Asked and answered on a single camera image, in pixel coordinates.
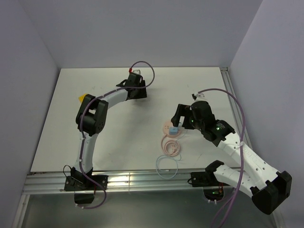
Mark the aluminium side rail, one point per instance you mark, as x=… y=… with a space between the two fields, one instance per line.
x=235 y=108

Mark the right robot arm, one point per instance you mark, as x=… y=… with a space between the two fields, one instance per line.
x=265 y=185

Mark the yellow cube socket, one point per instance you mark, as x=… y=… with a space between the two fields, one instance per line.
x=81 y=97

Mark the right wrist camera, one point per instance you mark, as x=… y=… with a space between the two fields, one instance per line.
x=198 y=96

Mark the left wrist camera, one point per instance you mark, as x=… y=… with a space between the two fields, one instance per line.
x=135 y=71

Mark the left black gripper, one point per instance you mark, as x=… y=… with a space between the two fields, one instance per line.
x=142 y=94

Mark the blue charger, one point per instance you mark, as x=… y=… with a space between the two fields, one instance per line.
x=173 y=130

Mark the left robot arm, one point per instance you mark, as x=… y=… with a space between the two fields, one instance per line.
x=91 y=119

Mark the aluminium front rail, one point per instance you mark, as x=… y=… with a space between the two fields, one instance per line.
x=118 y=181

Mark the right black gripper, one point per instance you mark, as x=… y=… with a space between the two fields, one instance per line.
x=182 y=110

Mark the pink round power strip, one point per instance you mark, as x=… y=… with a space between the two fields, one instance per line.
x=165 y=129

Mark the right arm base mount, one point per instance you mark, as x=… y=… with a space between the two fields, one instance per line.
x=213 y=190

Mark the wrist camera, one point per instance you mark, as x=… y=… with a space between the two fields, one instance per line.
x=135 y=71
x=198 y=96

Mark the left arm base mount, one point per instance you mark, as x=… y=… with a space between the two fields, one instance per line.
x=84 y=189

